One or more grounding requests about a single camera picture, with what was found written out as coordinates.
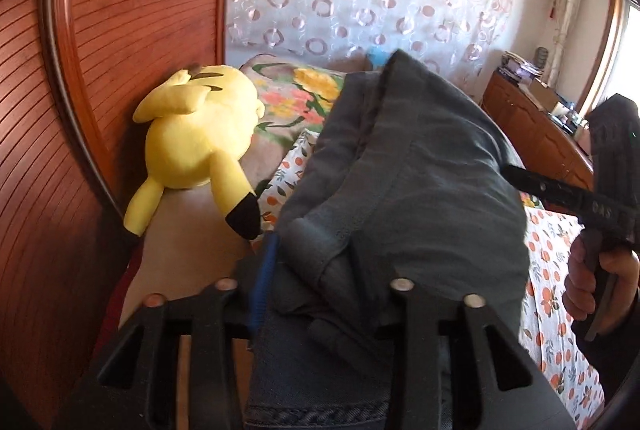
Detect wooden cabinet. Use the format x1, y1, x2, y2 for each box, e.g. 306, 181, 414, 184
481, 69, 597, 213

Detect yellow plush toy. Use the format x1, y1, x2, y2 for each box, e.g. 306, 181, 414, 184
122, 65, 267, 242

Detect person's right hand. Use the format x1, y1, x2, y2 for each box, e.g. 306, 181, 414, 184
562, 235, 640, 326

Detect open cardboard box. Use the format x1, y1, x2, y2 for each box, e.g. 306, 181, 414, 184
529, 77, 562, 110

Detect orange print bed sheet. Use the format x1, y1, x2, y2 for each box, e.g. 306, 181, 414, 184
257, 130, 608, 423

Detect grey-green pants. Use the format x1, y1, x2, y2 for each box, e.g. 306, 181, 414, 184
272, 49, 532, 363

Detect ribbed wooden panel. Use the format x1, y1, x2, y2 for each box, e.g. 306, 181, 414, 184
0, 0, 241, 430

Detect stack of papers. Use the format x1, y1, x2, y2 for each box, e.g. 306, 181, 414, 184
500, 52, 542, 84

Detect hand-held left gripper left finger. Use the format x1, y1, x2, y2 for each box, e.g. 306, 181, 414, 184
55, 235, 277, 430

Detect floral blanket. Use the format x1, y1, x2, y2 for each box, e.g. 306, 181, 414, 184
239, 54, 373, 147

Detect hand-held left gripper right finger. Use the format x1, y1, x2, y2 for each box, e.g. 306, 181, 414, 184
389, 277, 576, 430

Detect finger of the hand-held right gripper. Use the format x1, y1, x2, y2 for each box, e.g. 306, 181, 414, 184
501, 165, 597, 214

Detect pale window curtain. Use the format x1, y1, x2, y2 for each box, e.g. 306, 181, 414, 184
549, 0, 587, 61

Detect blue denim jeans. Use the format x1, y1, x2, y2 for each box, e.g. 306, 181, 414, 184
242, 300, 453, 430

